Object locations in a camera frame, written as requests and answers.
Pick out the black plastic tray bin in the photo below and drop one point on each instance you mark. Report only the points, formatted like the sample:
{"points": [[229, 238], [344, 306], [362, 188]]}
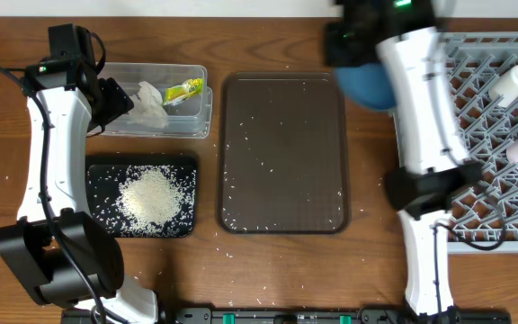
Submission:
{"points": [[151, 198]]}

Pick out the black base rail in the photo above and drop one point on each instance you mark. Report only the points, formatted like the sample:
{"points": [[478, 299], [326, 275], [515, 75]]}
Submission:
{"points": [[362, 316]]}

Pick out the white tissue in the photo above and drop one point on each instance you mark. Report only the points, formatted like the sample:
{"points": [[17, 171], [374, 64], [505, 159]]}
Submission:
{"points": [[148, 107]]}

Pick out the yellow green snack wrapper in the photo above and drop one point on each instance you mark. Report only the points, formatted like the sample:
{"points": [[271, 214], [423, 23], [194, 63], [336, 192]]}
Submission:
{"points": [[179, 93]]}

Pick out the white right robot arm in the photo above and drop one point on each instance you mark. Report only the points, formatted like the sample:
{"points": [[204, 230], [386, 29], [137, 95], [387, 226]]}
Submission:
{"points": [[389, 54]]}

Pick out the clear plastic bin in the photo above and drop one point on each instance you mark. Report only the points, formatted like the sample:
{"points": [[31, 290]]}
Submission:
{"points": [[189, 119]]}

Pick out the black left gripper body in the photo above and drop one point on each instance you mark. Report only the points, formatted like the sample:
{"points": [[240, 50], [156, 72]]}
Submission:
{"points": [[93, 113]]}

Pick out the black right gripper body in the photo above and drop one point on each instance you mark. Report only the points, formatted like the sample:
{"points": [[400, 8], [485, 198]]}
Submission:
{"points": [[351, 49]]}

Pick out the dark blue plate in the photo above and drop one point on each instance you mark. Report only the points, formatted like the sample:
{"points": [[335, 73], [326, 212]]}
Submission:
{"points": [[367, 85]]}

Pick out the cream paper cup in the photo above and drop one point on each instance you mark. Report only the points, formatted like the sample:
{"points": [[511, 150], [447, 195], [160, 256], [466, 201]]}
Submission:
{"points": [[505, 88]]}

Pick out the brown serving tray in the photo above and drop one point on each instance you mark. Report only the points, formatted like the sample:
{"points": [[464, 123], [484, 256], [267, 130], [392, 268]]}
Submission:
{"points": [[283, 162]]}

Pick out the grey dishwasher rack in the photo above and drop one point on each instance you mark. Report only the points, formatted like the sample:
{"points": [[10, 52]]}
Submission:
{"points": [[486, 213]]}

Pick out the pile of white rice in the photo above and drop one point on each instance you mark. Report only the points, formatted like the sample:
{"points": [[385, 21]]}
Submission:
{"points": [[151, 198]]}

